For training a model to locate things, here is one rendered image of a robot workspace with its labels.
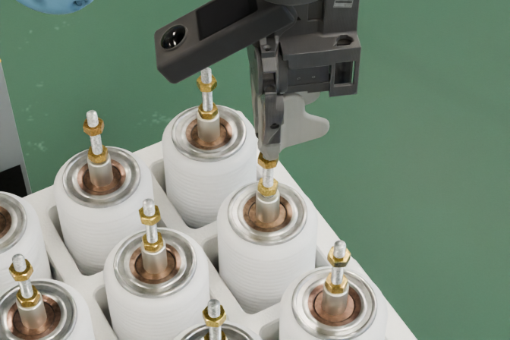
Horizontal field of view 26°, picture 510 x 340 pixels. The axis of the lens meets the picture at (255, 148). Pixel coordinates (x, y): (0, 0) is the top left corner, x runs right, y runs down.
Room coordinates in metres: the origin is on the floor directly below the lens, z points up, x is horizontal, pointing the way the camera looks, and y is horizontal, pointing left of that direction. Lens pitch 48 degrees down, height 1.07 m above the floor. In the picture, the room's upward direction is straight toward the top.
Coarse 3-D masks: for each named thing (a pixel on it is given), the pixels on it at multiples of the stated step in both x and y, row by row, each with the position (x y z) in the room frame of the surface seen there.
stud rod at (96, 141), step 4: (88, 112) 0.70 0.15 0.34; (92, 112) 0.70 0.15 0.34; (88, 116) 0.69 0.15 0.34; (92, 116) 0.69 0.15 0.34; (96, 116) 0.69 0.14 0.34; (88, 120) 0.69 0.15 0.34; (92, 120) 0.69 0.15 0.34; (96, 120) 0.69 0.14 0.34; (88, 124) 0.69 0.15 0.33; (92, 124) 0.69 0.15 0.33; (96, 124) 0.69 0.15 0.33; (96, 136) 0.69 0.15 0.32; (100, 136) 0.70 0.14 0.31; (92, 140) 0.69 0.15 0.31; (96, 140) 0.69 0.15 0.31; (100, 140) 0.69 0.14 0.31; (92, 144) 0.69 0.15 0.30; (96, 144) 0.69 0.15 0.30; (100, 144) 0.69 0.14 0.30; (92, 148) 0.69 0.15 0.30; (96, 148) 0.69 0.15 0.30; (100, 148) 0.69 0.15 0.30; (96, 152) 0.69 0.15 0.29; (100, 152) 0.69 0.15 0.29
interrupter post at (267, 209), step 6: (258, 192) 0.65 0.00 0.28; (276, 192) 0.65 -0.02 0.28; (258, 198) 0.64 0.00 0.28; (264, 198) 0.64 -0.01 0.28; (270, 198) 0.64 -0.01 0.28; (276, 198) 0.64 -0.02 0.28; (258, 204) 0.64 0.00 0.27; (264, 204) 0.64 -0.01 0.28; (270, 204) 0.64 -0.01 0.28; (276, 204) 0.64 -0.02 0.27; (258, 210) 0.64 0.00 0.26; (264, 210) 0.64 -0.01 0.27; (270, 210) 0.64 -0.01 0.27; (276, 210) 0.64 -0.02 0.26; (258, 216) 0.64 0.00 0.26; (264, 216) 0.64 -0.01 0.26; (270, 216) 0.64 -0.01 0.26; (276, 216) 0.64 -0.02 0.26; (270, 222) 0.64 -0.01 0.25
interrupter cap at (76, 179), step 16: (80, 160) 0.72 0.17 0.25; (112, 160) 0.72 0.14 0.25; (128, 160) 0.72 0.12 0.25; (64, 176) 0.69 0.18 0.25; (80, 176) 0.70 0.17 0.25; (128, 176) 0.69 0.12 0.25; (80, 192) 0.67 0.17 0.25; (96, 192) 0.68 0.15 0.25; (112, 192) 0.67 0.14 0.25; (128, 192) 0.67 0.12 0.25; (96, 208) 0.66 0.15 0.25
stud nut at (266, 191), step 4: (260, 180) 0.65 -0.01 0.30; (276, 180) 0.65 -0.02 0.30; (260, 184) 0.65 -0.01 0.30; (276, 184) 0.65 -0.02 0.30; (260, 188) 0.65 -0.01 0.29; (264, 188) 0.64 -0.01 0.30; (268, 188) 0.64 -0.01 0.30; (272, 188) 0.64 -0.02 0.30; (276, 188) 0.65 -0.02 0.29; (260, 192) 0.65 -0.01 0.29; (264, 192) 0.64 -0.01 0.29; (268, 192) 0.64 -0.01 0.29; (272, 192) 0.64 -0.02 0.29; (268, 196) 0.64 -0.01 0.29
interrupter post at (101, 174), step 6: (108, 156) 0.70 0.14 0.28; (90, 162) 0.69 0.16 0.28; (102, 162) 0.69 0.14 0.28; (108, 162) 0.69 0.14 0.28; (90, 168) 0.69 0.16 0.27; (96, 168) 0.68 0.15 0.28; (102, 168) 0.68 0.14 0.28; (108, 168) 0.69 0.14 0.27; (90, 174) 0.69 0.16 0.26; (96, 174) 0.68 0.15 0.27; (102, 174) 0.68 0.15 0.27; (108, 174) 0.69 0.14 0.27; (90, 180) 0.69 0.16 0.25; (96, 180) 0.68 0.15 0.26; (102, 180) 0.68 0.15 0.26; (108, 180) 0.69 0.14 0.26; (102, 186) 0.68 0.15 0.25
